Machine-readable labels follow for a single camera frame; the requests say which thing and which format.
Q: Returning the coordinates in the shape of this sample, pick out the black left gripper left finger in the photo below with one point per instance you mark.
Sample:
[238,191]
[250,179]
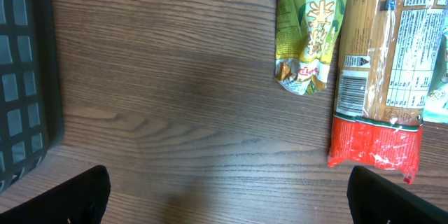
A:
[81,199]

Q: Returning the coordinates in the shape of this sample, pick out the grey plastic shopping basket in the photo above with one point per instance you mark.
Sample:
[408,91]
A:
[31,103]

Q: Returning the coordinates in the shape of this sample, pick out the green tea snack packet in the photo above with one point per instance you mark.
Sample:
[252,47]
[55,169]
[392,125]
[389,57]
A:
[306,33]

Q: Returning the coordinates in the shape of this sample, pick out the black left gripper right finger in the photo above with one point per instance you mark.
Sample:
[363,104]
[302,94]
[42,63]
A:
[374,199]

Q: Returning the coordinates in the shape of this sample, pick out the orange spaghetti packet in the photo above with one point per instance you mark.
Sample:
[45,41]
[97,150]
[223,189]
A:
[387,56]

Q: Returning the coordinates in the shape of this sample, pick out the mint green wipes packet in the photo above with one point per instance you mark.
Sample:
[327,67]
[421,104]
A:
[436,104]

